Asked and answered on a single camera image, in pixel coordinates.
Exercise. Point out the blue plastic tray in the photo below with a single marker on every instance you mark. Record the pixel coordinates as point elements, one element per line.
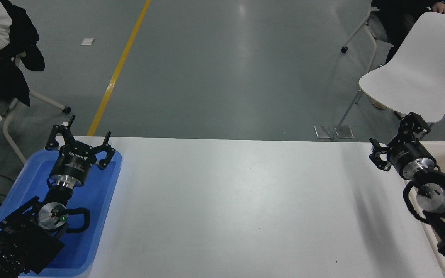
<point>91,216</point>

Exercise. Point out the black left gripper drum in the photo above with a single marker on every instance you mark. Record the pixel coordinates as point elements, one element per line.
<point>72,164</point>

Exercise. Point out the white frame caster chair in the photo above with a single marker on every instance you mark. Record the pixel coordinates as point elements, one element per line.
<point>369,34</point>
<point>45,99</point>

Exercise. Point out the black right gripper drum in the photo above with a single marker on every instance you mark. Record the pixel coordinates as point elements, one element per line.
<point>410,154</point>

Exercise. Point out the white shell chair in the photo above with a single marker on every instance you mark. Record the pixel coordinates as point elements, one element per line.
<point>419,73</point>

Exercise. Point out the white paper scrap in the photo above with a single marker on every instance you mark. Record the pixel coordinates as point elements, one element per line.
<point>87,41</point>

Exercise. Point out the clear floor plate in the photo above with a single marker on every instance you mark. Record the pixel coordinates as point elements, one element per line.
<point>323,132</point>
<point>346,132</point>

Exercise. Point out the black jacket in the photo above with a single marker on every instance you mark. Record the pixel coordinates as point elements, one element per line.
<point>14,42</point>

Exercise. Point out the person's hand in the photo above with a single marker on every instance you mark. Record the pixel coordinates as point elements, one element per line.
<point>440,7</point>

